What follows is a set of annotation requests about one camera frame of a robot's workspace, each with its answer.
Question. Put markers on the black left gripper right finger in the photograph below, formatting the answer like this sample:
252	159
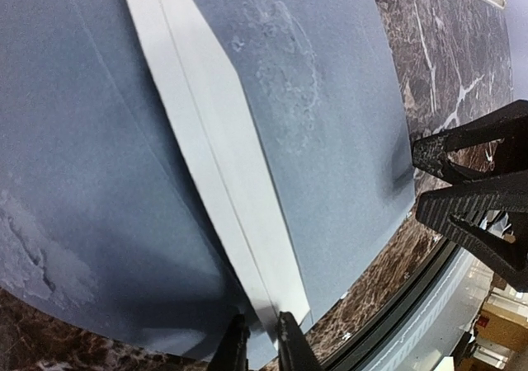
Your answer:
294	352

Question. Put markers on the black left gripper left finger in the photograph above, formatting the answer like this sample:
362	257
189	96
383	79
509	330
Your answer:
231	354

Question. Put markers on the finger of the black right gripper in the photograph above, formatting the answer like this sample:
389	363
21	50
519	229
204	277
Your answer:
452	212
430	154

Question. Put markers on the grey paper envelope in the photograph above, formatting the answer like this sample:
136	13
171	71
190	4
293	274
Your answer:
101	222

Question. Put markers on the beige lined letter paper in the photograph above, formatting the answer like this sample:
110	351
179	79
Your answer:
212	122

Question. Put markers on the white slotted cable duct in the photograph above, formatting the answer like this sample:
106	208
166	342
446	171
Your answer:
434	330

